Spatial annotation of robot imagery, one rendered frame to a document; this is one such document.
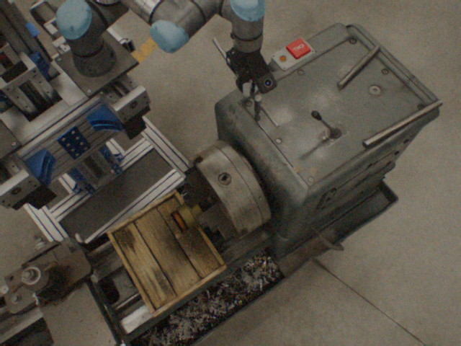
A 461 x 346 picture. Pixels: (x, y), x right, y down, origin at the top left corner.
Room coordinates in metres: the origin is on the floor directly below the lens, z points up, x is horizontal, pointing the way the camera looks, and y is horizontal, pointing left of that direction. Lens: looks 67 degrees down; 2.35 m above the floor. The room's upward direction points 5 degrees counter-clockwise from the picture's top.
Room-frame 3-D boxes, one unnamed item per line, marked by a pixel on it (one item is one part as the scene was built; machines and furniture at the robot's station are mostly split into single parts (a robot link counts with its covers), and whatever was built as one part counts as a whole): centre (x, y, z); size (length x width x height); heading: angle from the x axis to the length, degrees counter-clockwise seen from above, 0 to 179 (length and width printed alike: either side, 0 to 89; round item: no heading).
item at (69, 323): (0.20, 0.58, 0.95); 0.43 x 0.17 x 0.05; 29
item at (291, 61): (0.89, -0.25, 1.23); 0.13 x 0.08 x 0.05; 119
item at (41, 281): (0.25, 0.61, 1.13); 0.08 x 0.08 x 0.03
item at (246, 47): (0.70, -0.07, 1.57); 0.08 x 0.08 x 0.05
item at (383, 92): (0.70, -0.32, 1.06); 0.59 x 0.48 x 0.39; 119
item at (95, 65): (1.01, 0.45, 1.21); 0.15 x 0.15 x 0.10
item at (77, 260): (0.27, 0.58, 0.99); 0.20 x 0.10 x 0.05; 119
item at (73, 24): (1.02, 0.44, 1.33); 0.13 x 0.12 x 0.14; 136
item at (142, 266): (0.35, 0.26, 0.89); 0.36 x 0.30 x 0.04; 29
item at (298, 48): (0.90, -0.27, 1.26); 0.06 x 0.06 x 0.02; 29
